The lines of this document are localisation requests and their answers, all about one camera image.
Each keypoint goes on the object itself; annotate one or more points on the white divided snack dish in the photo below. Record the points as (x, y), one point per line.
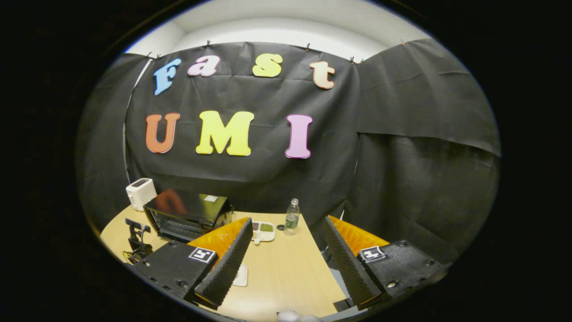
(266, 235)

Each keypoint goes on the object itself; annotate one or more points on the clear water bottle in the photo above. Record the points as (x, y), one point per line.
(292, 219)

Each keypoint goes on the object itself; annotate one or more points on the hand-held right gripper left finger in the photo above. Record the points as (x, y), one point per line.
(230, 264)

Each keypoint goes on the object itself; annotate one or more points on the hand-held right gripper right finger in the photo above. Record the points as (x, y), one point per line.
(346, 264)

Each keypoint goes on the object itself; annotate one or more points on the white toaster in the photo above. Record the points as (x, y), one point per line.
(140, 194)

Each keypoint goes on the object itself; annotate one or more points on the white rectangular plate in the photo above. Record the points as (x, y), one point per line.
(241, 276)

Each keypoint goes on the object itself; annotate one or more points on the black electric oven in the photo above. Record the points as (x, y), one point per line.
(187, 205)

